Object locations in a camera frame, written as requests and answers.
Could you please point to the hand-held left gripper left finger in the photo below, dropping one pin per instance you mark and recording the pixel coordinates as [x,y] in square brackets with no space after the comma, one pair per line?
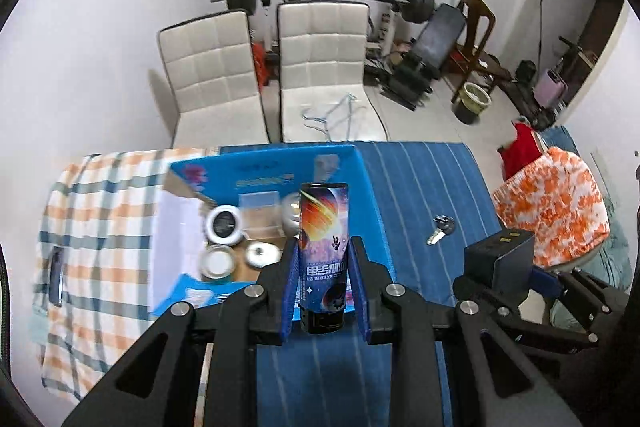
[290,292]

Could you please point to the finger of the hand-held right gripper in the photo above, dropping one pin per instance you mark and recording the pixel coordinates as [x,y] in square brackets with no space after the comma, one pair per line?
[550,327]
[544,282]

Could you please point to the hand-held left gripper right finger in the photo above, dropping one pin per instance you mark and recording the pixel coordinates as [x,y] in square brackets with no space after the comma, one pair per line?
[360,292]

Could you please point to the grey square box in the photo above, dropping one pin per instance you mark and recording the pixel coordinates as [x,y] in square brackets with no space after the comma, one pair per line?
[500,257]

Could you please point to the galaxy print tube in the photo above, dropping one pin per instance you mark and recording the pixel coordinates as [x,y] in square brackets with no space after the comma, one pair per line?
[322,247]

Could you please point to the white jar with label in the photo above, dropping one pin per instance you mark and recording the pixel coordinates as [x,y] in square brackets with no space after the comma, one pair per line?
[290,217]

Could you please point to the clear acrylic box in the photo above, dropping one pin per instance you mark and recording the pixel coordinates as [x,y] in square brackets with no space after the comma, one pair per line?
[260,214]

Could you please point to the round tin with black lid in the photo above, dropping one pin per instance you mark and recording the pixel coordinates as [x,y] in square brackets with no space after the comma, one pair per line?
[223,223]

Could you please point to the blue cardboard box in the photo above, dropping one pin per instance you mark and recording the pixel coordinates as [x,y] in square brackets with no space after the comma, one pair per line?
[260,169]

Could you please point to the light teal blanket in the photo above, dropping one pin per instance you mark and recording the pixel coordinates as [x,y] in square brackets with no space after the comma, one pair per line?
[619,247]

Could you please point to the key with black head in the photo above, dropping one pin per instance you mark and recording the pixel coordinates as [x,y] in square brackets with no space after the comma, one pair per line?
[435,237]

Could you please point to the red cloth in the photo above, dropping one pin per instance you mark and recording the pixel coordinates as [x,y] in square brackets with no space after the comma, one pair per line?
[522,152]

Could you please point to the blue striped tablecloth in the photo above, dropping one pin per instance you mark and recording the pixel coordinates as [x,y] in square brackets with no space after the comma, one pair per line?
[425,177]

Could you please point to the dark teal garment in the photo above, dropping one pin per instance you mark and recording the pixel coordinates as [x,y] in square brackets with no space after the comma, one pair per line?
[560,138]

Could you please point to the black and cream bucket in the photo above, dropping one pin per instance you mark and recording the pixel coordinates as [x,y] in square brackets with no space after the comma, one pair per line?
[470,104]

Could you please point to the lilac plastic container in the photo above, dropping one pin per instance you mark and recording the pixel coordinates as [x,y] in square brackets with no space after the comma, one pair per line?
[550,87]

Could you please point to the orange and teal plaid cloth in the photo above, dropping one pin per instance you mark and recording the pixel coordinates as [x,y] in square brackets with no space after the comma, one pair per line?
[100,227]

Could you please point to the black exercise machine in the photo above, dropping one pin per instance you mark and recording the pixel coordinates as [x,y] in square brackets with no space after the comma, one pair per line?
[525,69]

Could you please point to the red plastic bag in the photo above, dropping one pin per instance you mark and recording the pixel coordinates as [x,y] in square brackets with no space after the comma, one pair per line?
[260,64]

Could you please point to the dark smartphone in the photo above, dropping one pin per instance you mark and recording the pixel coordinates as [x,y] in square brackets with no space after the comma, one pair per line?
[56,277]

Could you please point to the white padded chair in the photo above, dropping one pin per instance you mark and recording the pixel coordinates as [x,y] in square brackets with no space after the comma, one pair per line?
[210,62]
[320,47]

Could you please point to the mop stick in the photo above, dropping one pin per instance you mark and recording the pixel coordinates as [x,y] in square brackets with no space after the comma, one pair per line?
[542,27]

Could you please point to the black weight bench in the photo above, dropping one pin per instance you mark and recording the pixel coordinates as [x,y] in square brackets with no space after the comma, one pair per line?
[442,29]

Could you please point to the brown wooden chair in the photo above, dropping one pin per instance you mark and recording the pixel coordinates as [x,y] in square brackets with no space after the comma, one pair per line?
[480,14]

